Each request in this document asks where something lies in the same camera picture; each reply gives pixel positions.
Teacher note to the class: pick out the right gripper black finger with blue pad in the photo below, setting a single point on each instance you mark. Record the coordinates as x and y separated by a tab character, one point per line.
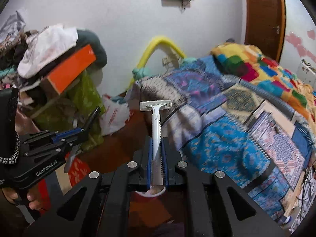
77	135

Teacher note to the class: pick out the green patterned cloth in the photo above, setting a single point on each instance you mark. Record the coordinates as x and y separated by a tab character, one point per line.
72	108

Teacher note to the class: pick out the orange cardboard box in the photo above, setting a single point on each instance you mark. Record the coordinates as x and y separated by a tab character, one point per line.
59	79

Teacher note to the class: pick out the white plastic bag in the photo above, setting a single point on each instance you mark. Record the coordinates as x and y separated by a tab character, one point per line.
116	114

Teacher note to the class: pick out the white cloth on pile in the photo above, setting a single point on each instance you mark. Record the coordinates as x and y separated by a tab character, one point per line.
44	47

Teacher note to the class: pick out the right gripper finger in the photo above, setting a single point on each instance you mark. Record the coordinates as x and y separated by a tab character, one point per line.
170	159

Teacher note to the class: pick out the colourful patch blanket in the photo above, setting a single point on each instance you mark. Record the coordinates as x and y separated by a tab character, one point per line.
251	65

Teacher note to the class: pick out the white wardrobe with pink hearts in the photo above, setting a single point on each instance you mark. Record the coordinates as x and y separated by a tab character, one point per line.
299	39

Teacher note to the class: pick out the blue patchwork bed sheet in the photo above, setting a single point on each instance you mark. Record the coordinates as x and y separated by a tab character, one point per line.
220	122

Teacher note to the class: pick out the brown wooden door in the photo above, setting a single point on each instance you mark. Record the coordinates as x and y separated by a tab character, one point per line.
265	26

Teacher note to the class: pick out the red trash cup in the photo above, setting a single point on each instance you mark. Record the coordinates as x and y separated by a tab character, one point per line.
153	193

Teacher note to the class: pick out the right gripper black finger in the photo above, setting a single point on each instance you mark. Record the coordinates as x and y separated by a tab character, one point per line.
143	156

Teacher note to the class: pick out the yellow foam bed rail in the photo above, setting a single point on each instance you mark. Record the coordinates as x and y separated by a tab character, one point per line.
160	52

